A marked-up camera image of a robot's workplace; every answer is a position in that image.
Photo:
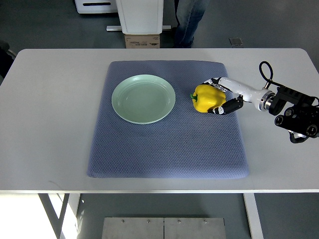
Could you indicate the white appliance with slot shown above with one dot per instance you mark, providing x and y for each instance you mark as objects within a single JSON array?
[{"x": 95, "y": 6}]

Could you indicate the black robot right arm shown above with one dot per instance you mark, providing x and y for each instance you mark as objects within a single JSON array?
[{"x": 294, "y": 111}]

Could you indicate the yellow bell pepper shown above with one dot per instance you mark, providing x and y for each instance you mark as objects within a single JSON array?
[{"x": 207, "y": 97}]

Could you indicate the light green plate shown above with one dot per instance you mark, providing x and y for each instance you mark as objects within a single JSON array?
[{"x": 143, "y": 99}]

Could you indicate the grey metal base plate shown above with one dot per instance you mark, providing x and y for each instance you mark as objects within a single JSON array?
[{"x": 163, "y": 228}]

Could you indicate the white cabinet on stand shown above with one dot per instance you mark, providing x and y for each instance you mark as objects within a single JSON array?
[{"x": 140, "y": 17}]

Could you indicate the white table leg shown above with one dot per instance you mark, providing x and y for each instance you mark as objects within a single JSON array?
[{"x": 253, "y": 216}]

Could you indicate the dark object at left edge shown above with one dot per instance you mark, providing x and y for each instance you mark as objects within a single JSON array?
[{"x": 7, "y": 57}]

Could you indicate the grey table frame strut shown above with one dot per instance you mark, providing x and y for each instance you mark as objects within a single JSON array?
[{"x": 56, "y": 221}]

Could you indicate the grey floor outlet plate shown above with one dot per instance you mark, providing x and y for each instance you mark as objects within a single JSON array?
[{"x": 236, "y": 42}]

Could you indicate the person legs in jeans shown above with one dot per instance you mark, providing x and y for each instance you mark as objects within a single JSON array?
[{"x": 188, "y": 14}]

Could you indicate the cardboard box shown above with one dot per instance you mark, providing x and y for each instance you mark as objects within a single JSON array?
[{"x": 142, "y": 41}]

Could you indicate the blue textured mat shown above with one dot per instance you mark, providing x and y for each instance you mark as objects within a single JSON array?
[{"x": 185, "y": 144}]

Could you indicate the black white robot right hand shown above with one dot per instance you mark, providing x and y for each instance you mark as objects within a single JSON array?
[{"x": 245, "y": 93}]

